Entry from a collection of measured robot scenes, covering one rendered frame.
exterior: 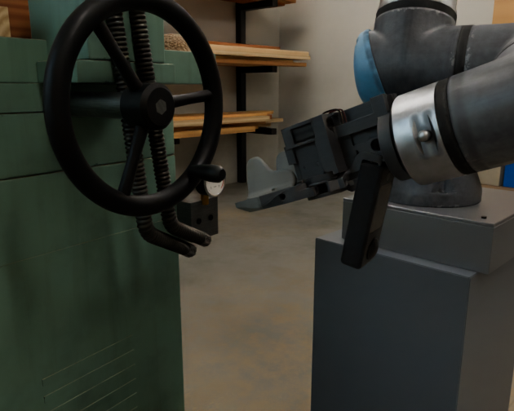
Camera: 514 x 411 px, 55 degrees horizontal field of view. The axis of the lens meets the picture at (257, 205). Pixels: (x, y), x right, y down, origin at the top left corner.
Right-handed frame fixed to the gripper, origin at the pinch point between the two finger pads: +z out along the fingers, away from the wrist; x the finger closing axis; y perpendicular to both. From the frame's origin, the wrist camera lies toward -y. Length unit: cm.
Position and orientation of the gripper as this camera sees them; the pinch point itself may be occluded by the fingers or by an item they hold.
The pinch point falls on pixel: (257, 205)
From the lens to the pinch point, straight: 61.0
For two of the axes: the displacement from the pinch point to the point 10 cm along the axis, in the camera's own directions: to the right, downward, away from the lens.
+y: -2.8, -9.6, -0.2
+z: -7.6, 2.1, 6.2
